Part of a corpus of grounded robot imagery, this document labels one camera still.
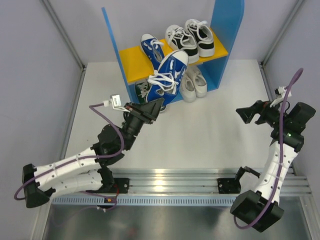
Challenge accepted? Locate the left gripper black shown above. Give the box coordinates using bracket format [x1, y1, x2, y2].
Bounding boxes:
[121, 98, 164, 152]

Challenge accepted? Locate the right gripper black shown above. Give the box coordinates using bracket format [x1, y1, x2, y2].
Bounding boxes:
[237, 97, 289, 128]

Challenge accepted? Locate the blue sneaker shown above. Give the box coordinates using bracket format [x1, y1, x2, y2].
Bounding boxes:
[147, 50, 189, 106]
[140, 33, 165, 70]

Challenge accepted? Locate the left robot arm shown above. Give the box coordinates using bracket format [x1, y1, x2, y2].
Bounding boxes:
[19, 94, 164, 209]

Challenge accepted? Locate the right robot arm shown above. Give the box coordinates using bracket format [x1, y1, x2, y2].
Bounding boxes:
[217, 100, 316, 233]

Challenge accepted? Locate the black white sneaker left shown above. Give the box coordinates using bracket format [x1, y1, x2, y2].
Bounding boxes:
[165, 24, 199, 64]

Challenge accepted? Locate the black white sneaker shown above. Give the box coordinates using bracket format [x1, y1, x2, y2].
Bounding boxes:
[165, 24, 199, 64]
[184, 19, 215, 58]

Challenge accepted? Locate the black white sneaker right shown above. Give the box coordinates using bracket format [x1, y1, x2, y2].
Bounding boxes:
[184, 19, 215, 58]

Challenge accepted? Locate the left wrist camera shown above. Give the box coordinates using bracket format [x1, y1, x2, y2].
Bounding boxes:
[102, 94, 126, 112]

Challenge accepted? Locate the aluminium frame post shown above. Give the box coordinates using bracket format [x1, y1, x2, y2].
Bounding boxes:
[260, 0, 305, 69]
[41, 0, 87, 71]

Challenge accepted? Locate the aluminium mounting rail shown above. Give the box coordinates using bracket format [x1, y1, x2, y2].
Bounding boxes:
[58, 161, 312, 197]

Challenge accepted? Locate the slotted cable duct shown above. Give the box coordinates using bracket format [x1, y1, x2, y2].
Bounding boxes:
[52, 195, 236, 207]

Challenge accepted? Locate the left aluminium frame post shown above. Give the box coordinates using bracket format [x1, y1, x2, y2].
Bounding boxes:
[41, 0, 87, 71]

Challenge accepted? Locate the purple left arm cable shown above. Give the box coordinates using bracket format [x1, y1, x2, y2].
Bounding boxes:
[13, 103, 126, 213]

